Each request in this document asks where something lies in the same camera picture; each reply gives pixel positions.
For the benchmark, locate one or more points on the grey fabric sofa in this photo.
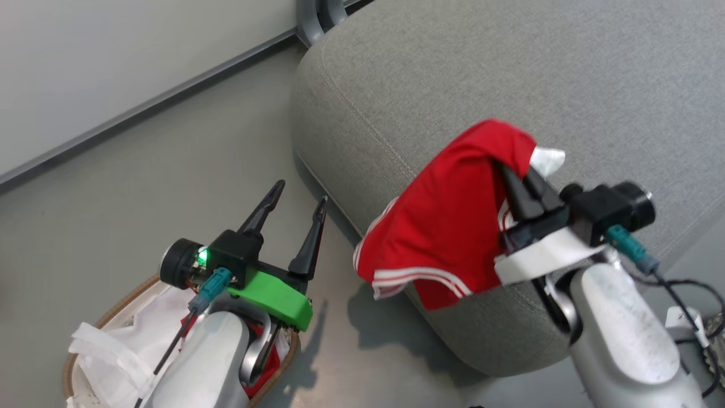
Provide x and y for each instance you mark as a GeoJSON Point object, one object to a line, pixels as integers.
{"type": "Point", "coordinates": [453, 73]}

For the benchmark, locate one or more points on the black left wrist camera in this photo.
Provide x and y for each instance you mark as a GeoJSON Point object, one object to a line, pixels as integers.
{"type": "Point", "coordinates": [235, 255]}

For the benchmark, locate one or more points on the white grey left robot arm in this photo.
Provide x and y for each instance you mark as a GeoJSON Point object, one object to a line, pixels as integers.
{"type": "Point", "coordinates": [204, 362]}

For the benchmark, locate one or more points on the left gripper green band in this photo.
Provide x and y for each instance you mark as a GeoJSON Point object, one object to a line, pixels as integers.
{"type": "Point", "coordinates": [272, 297]}

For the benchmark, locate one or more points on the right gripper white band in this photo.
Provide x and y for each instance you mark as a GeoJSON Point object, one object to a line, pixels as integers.
{"type": "Point", "coordinates": [544, 252]}

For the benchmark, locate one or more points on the red garment with white stripes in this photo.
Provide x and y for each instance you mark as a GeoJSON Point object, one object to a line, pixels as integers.
{"type": "Point", "coordinates": [453, 221]}

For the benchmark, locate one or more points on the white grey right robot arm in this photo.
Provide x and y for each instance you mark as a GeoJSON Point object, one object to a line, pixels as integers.
{"type": "Point", "coordinates": [617, 328]}

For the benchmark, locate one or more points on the grey partition post with feet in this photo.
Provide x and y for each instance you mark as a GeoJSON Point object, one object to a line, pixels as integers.
{"type": "Point", "coordinates": [310, 20]}

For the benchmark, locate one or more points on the white laundry basket brown rim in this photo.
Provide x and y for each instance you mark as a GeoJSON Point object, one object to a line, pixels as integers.
{"type": "Point", "coordinates": [293, 347]}

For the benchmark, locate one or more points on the grey partition bottom rail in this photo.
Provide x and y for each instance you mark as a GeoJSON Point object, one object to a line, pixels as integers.
{"type": "Point", "coordinates": [141, 110]}

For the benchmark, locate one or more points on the white basket liner cloth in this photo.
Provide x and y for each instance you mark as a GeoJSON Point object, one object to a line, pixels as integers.
{"type": "Point", "coordinates": [130, 340]}

